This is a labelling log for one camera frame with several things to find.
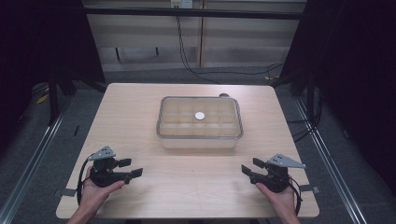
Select black metal stand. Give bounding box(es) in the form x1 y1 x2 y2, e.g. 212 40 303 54
47 70 61 127
305 69 316 120

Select person's left hand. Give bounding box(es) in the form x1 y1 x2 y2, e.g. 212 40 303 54
79 167 126 215

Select grey tape strip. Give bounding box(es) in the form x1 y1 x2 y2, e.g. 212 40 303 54
60 188 78 198
300 184 321 194

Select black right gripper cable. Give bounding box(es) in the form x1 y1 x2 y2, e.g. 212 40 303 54
288 177 304 217

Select white wall outlet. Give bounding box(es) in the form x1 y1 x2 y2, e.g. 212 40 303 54
170 0 194 9

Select clear plastic container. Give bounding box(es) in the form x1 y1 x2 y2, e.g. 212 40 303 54
155 95 245 140

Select black horizontal bar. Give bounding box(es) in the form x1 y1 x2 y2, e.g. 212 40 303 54
83 7 308 21

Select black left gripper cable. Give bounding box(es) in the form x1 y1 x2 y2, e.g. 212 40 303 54
76 152 95 206

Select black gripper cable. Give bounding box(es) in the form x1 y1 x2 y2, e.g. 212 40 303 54
76 152 95 206
288 177 304 217

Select clear plastic storage box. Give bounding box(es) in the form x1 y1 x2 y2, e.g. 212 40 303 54
158 133 241 150

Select metal floor rail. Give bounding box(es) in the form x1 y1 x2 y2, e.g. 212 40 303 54
293 96 369 224
0 101 73 224

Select black curtain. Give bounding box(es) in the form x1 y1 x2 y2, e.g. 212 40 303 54
0 0 106 155
270 0 396 195

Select yellow floor object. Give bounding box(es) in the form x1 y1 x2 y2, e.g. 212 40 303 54
35 92 50 105

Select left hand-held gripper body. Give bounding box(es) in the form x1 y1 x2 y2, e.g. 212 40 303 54
88 145 134 189

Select long black wall cable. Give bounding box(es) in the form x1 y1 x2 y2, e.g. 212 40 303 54
175 15 285 86

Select black floor cables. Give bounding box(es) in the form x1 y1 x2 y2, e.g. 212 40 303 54
285 96 323 144

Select person's right hand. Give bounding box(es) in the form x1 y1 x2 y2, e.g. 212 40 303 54
255 181 297 217

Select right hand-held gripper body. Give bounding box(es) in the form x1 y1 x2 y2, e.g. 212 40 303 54
248 152 306 193

